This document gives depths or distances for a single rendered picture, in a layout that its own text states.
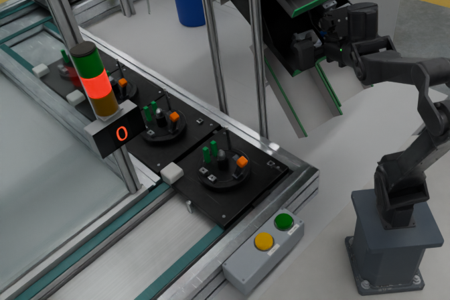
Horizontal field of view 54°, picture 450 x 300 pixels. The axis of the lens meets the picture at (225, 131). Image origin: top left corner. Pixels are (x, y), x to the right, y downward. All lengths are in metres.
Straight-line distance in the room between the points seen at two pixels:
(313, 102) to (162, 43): 0.85
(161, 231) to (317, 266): 0.39
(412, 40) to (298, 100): 2.25
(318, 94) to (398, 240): 0.49
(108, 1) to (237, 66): 0.77
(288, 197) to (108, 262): 0.47
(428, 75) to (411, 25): 2.88
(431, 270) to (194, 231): 0.57
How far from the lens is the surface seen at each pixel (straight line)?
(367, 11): 0.89
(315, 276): 1.12
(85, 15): 2.14
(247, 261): 1.03
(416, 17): 3.69
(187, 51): 1.82
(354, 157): 1.35
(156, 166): 1.22
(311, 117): 1.24
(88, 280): 1.15
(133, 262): 1.13
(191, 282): 1.02
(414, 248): 0.97
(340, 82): 1.33
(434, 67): 0.71
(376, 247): 0.94
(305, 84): 1.25
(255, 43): 1.11
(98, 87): 0.91
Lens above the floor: 1.86
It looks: 44 degrees down
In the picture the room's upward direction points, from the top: 9 degrees counter-clockwise
